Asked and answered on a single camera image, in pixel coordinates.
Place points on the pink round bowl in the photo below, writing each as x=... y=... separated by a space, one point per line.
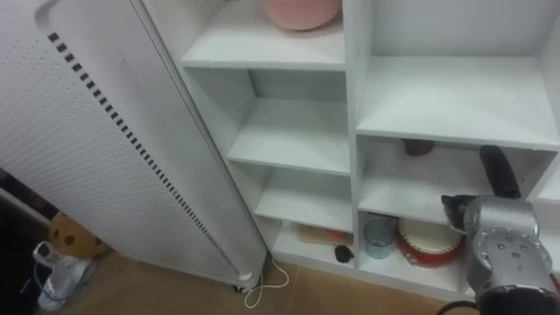
x=301 y=13

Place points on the white shelf unit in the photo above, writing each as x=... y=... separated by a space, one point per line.
x=459 y=100

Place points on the white tower air conditioner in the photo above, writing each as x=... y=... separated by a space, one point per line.
x=109 y=153

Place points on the flat wooden board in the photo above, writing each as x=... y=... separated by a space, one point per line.
x=321 y=235

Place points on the dark red small cup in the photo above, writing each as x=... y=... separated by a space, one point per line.
x=417 y=147

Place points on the red round tin, white lid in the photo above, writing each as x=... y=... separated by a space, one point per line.
x=426 y=245

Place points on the yellow spotted soft toy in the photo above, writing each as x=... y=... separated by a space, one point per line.
x=72 y=240

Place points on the white plastic bag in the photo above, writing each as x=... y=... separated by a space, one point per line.
x=61 y=275

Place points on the blue-grey glass cup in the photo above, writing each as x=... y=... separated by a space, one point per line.
x=379 y=240

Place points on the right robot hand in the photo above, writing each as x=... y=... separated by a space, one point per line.
x=499 y=172

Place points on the small black object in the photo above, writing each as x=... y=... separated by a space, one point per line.
x=344 y=254

